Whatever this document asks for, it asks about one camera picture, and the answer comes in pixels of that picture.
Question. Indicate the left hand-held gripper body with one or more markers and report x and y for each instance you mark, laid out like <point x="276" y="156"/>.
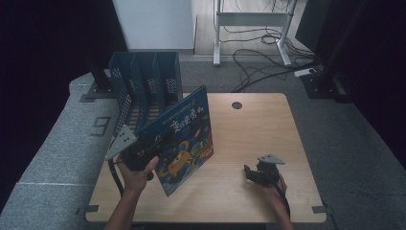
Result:
<point x="134" y="153"/>

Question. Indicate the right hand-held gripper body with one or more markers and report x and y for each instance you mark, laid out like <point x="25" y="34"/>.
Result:
<point x="268" y="171"/>

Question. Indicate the blue picture book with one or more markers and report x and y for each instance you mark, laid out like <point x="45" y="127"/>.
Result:
<point x="188" y="140"/>

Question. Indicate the blue file rack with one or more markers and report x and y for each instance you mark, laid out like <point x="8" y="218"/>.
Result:
<point x="140" y="86"/>

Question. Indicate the person's right hand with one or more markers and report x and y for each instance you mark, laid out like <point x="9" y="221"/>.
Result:
<point x="274" y="191"/>

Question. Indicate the person's left hand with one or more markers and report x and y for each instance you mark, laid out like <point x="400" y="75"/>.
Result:
<point x="135" y="180"/>

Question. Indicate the grey table grommet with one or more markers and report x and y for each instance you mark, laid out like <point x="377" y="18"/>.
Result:
<point x="236" y="105"/>

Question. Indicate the black metal stand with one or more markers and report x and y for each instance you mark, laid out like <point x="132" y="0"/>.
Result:
<point x="325" y="80"/>
<point x="100" y="80"/>

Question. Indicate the white power strip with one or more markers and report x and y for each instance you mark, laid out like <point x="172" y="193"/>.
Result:
<point x="304" y="72"/>

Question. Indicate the white board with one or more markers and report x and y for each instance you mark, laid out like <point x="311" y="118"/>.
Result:
<point x="153" y="22"/>

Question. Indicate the white metal desk frame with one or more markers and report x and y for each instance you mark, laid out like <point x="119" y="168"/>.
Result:
<point x="255" y="19"/>

